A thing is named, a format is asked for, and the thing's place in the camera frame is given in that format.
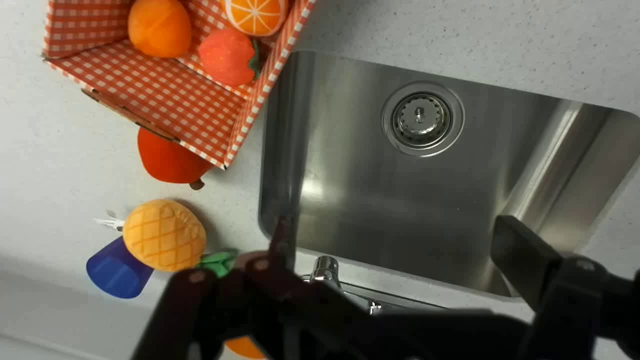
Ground red plush strawberry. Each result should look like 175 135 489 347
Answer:
196 26 267 90

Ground small white clip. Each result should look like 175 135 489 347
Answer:
94 210 126 234

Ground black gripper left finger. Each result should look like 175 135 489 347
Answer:
130 216 377 360

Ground yellow plush pineapple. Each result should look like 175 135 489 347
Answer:
122 198 241 279

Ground stainless steel sink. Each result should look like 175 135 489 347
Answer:
257 48 640 299

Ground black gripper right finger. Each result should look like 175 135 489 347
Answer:
491 214 640 360

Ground orange slice plush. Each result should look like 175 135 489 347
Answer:
223 0 290 39

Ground blue plastic piece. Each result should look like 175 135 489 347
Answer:
85 235 157 299

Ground metal sink drain strainer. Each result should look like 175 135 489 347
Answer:
381 81 469 160

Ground chrome faucet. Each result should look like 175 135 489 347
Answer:
306 253 469 317

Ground orange gingham fabric basket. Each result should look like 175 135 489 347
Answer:
42 0 317 171

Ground orange plush peach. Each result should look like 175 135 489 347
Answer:
126 0 196 59

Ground small orange plush toy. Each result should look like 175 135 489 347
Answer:
223 333 268 360

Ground red plush apple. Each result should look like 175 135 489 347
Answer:
137 126 214 191

